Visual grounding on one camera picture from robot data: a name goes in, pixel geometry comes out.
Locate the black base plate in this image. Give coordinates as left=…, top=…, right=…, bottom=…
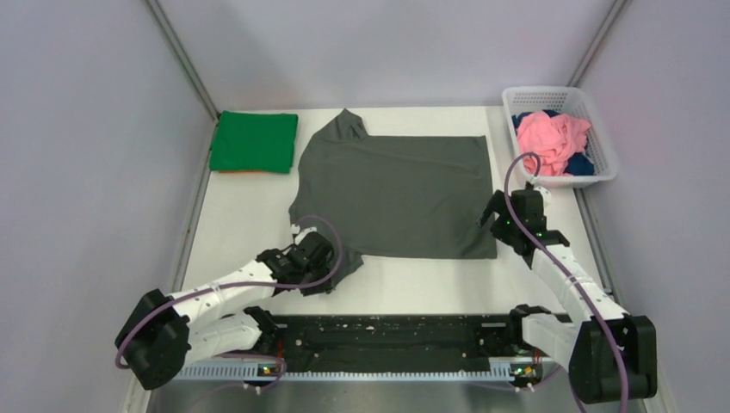
left=199, top=311, right=583, bottom=374

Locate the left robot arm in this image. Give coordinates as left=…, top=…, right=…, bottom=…
left=114, top=228, right=343, bottom=390

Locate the dark blue t-shirt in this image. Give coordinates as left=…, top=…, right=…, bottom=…
left=511, top=109, right=596, bottom=178

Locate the right corner metal post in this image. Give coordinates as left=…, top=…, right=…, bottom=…
left=567, top=0, right=632, bottom=87

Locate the white plastic basket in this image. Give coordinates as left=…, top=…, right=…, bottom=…
left=502, top=86, right=617, bottom=188

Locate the white slotted cable duct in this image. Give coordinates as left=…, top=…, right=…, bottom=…
left=174, top=361, right=515, bottom=382

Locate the dark grey t-shirt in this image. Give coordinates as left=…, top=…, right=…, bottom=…
left=288, top=110, right=498, bottom=283

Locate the corner metal post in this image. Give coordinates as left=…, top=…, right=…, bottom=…
left=142, top=0, right=220, bottom=123
left=567, top=0, right=632, bottom=87

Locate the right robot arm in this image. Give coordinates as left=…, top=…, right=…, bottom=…
left=479, top=188, right=658, bottom=404

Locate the left corner metal post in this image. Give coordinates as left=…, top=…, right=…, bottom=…
left=142, top=0, right=220, bottom=123

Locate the folded green t-shirt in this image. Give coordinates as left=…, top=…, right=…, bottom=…
left=209, top=111, right=299, bottom=174

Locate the pink t-shirt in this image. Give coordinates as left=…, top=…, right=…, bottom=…
left=516, top=111, right=592, bottom=177

